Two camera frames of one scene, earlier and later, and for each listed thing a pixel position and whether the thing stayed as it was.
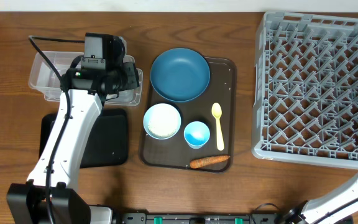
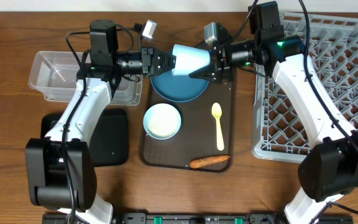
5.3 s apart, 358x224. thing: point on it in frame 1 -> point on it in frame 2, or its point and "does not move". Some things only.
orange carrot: x=199 y=162 does not move
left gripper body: x=128 y=80 -> x=145 y=66
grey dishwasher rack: x=316 y=78 does not move
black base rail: x=201 y=218 does not move
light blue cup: x=196 y=134 -> x=189 y=60
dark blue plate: x=180 y=74 does not move
